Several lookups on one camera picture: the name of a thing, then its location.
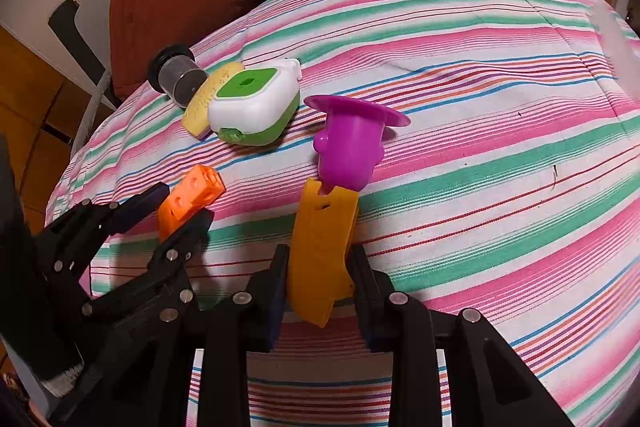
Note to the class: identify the black rolled mat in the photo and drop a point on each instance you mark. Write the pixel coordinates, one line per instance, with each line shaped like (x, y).
(80, 42)

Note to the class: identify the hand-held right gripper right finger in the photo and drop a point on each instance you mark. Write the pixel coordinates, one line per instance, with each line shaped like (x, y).
(362, 297)

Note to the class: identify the orange cheese toy block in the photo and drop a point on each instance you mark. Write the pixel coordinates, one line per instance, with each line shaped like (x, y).
(192, 197)

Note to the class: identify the green and white plastic case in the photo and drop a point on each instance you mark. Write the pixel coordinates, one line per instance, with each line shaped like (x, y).
(255, 107)

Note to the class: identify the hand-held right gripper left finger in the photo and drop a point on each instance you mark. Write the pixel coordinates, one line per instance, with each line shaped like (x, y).
(276, 297)

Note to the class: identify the wooden wardrobe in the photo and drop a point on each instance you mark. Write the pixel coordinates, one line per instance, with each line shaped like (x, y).
(30, 107)

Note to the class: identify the striped pink green blanket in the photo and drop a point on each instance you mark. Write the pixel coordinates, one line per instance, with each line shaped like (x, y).
(450, 117)

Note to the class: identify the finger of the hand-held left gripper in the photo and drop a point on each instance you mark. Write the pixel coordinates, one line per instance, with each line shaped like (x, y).
(135, 209)
(192, 227)

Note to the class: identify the yellow oval embossed block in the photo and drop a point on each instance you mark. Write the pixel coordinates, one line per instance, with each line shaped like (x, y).
(200, 112)

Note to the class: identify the purple toy cup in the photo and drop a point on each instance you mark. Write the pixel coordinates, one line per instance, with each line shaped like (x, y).
(350, 147)

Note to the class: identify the yellow-orange plastic toy piece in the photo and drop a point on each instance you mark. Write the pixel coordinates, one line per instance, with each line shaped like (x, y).
(320, 247)

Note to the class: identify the white bed frame tube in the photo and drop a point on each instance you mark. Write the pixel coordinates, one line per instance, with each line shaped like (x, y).
(92, 107)

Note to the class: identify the black lid clear jar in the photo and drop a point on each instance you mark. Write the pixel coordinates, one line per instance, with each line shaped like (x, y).
(180, 77)

